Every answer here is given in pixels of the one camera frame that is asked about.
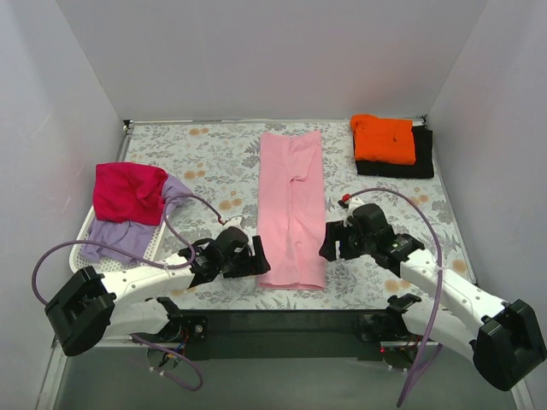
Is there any pink t shirt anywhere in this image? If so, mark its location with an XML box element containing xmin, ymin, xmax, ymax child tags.
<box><xmin>257</xmin><ymin>131</ymin><xmax>326</xmax><ymax>290</ymax></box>

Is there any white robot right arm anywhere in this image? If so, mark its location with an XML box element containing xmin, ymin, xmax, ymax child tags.
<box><xmin>319</xmin><ymin>196</ymin><xmax>546</xmax><ymax>391</ymax></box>

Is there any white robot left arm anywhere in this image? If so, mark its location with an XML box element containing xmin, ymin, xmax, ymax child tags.
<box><xmin>44</xmin><ymin>225</ymin><xmax>270</xmax><ymax>356</ymax></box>

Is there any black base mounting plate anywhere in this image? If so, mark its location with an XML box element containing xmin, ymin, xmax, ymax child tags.
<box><xmin>176</xmin><ymin>309</ymin><xmax>421</xmax><ymax>361</ymax></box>

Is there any black folded t shirt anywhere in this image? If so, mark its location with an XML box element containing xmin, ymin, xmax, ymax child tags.
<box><xmin>355</xmin><ymin>126</ymin><xmax>434</xmax><ymax>179</ymax></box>

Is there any lavender t shirt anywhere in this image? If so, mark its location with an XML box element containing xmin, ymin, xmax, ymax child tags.
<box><xmin>82</xmin><ymin>173</ymin><xmax>191</xmax><ymax>264</ymax></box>

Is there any orange folded t shirt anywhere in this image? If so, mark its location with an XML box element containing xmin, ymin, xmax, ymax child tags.
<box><xmin>350</xmin><ymin>114</ymin><xmax>416</xmax><ymax>166</ymax></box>

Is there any red t shirt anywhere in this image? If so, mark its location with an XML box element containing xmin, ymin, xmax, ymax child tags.
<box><xmin>92</xmin><ymin>162</ymin><xmax>168</xmax><ymax>226</ymax></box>

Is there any white plastic basket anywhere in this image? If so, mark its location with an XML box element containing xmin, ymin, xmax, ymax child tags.
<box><xmin>68</xmin><ymin>207</ymin><xmax>167</xmax><ymax>272</ymax></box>

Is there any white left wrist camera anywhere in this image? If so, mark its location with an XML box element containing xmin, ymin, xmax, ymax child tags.
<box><xmin>222</xmin><ymin>215</ymin><xmax>244</xmax><ymax>231</ymax></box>

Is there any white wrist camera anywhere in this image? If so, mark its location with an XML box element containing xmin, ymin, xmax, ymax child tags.
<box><xmin>338</xmin><ymin>194</ymin><xmax>364</xmax><ymax>226</ymax></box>
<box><xmin>222</xmin><ymin>215</ymin><xmax>244</xmax><ymax>231</ymax></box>

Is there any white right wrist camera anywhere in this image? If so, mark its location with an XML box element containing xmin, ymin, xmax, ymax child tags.
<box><xmin>338</xmin><ymin>194</ymin><xmax>364</xmax><ymax>226</ymax></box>

